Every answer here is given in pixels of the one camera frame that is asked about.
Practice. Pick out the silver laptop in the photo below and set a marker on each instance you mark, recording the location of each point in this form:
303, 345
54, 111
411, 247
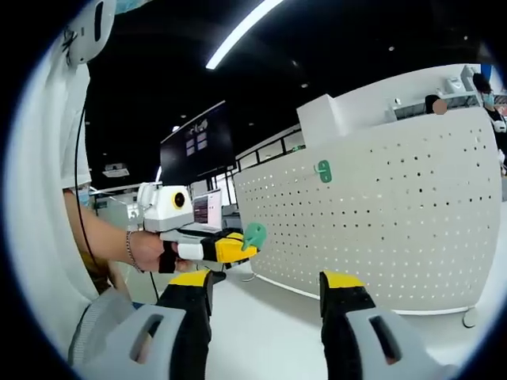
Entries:
208, 207

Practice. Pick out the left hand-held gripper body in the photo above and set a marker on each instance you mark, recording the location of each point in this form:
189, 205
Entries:
162, 206

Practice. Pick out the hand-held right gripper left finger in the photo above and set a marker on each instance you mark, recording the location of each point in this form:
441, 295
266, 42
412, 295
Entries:
111, 356

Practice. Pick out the green hook assembly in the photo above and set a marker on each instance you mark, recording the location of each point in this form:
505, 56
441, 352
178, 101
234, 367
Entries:
325, 172
255, 233

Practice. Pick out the operator in white shirt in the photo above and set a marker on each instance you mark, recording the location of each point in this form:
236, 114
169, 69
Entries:
43, 158

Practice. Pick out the large black display screen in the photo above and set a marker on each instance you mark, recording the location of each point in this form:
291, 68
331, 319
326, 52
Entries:
198, 150

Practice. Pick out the white chest device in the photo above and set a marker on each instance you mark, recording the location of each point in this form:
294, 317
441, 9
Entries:
89, 35

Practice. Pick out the person's left hand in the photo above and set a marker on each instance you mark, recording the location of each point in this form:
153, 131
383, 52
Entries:
146, 253

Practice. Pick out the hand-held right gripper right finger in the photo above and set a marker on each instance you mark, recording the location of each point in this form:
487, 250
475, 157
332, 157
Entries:
416, 356

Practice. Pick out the linear ceiling light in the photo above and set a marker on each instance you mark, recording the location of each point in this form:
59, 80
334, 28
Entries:
233, 39

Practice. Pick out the white perforated mounting plate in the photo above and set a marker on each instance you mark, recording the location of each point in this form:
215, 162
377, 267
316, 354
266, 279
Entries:
396, 237

